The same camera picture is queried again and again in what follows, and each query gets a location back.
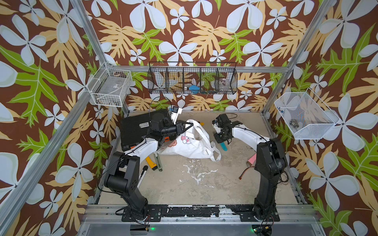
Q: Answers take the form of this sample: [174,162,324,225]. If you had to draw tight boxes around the black white pen knife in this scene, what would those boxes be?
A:
[137,165,149,188]

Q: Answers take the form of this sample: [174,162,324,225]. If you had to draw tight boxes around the blue object in basket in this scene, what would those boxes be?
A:
[189,85,200,94]

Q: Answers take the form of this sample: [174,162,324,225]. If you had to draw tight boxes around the red black cable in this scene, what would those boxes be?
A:
[238,166,257,181]

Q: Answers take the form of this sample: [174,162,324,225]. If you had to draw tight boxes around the pink art knife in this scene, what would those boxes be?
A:
[247,154,257,166]

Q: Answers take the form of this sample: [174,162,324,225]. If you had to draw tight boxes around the white wire basket left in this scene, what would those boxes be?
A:
[87,63,133,107]

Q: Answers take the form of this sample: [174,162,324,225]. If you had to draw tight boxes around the teal art knife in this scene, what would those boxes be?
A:
[220,142,228,151]

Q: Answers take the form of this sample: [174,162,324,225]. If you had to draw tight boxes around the white mesh basket right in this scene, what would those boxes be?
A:
[274,88,341,140]

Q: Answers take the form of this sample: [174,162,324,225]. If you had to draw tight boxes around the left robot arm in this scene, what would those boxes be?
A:
[103,113,194,222]

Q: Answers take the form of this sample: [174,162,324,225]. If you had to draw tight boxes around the yellow black cutter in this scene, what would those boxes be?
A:
[146,156,158,171]

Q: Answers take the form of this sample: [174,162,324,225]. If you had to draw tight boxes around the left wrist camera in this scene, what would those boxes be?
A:
[171,106,182,124]

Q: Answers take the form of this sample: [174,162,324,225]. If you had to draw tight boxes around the black plastic tool case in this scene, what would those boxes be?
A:
[120,110,169,151]

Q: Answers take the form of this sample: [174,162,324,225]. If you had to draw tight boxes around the white cartoon print pouch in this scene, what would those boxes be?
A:
[157,119,221,162]

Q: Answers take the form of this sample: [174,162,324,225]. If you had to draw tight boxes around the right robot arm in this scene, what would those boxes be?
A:
[212,114,287,220]

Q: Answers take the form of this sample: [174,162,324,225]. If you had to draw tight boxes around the black wire basket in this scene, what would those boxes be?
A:
[146,62,238,95]

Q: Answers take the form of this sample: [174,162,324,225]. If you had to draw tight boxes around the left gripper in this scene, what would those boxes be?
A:
[159,120,192,137]

